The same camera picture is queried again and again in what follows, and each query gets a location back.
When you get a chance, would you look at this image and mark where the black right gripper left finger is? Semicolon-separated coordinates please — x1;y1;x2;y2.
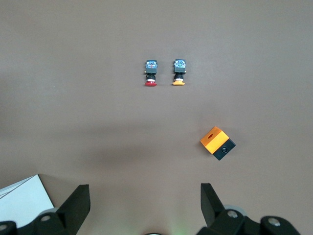
0;184;91;235

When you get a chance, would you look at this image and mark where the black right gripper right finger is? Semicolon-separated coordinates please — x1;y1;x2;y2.
198;183;301;235

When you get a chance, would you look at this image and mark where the white drawer cabinet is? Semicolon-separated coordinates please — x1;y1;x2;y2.
0;173;55;225

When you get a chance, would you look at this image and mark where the orange black button box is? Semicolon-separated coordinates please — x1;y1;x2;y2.
200;126;237;162

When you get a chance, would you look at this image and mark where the yellow push button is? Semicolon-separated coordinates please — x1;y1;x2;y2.
171;58;187;87

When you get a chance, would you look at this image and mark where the red push button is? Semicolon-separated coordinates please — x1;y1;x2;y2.
142;59;158;87

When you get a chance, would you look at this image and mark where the brown table cover sheet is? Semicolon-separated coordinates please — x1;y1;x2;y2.
0;0;313;235

